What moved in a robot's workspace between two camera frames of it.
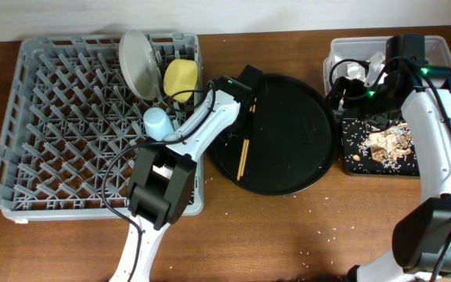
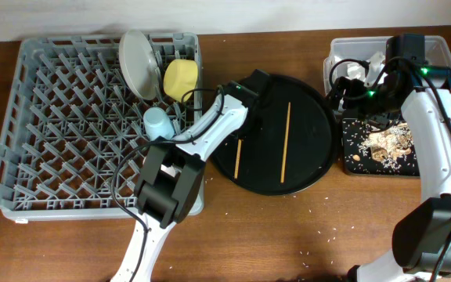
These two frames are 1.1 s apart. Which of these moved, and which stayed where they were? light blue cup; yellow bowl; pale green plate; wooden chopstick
Moved: wooden chopstick
Stayed: light blue cup; pale green plate; yellow bowl
